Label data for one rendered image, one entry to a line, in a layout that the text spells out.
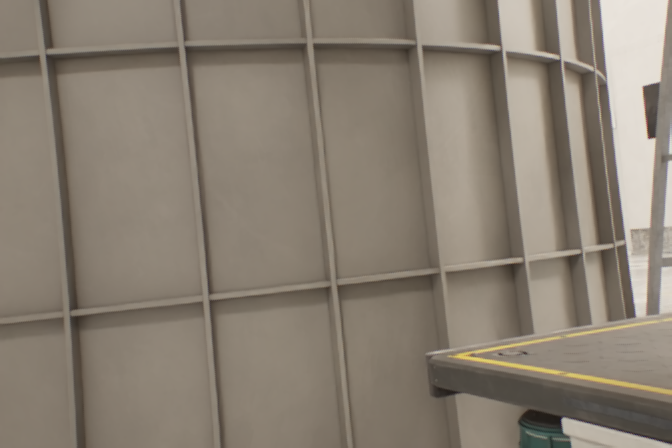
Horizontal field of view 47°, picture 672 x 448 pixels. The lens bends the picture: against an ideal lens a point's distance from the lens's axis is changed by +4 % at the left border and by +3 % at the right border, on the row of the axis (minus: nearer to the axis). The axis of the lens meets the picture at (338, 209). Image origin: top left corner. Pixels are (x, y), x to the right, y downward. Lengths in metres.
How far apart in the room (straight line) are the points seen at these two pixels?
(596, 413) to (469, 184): 0.71
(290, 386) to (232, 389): 0.09
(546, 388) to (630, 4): 9.23
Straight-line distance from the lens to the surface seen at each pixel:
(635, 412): 0.65
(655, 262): 2.61
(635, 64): 9.66
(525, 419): 0.86
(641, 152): 9.55
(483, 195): 1.35
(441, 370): 0.85
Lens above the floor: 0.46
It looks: 3 degrees up
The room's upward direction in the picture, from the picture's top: 6 degrees counter-clockwise
